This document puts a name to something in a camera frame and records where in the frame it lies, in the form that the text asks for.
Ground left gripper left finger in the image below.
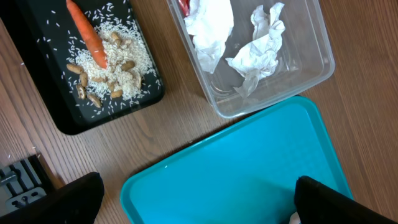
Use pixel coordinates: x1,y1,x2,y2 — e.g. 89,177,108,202
1,172,104,224

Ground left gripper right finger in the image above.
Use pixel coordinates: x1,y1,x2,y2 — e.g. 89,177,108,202
294,175,397,224

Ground white plastic fork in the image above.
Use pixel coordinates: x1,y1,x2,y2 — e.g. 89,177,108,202
289,212,301,224

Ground rice and peanut scraps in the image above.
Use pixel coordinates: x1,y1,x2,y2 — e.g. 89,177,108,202
35,1,162,119

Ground white napkin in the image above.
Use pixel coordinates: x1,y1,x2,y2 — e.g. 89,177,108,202
226,2,285,98
184,0,234,73

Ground orange carrot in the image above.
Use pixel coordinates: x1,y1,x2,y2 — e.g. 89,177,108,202
65,0,107,69

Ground red foil snack wrapper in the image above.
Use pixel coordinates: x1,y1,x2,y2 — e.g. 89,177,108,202
178,0,190,16

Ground black waste tray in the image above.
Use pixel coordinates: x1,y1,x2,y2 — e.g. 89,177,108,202
1,0,165,135

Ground teal plastic tray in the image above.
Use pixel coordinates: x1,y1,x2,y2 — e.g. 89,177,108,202
120,96,351,223

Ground clear plastic bin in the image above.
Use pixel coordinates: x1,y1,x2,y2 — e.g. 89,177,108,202
167,0,335,118

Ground grey arm base mount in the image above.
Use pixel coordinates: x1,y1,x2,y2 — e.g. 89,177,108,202
1,154,55,217

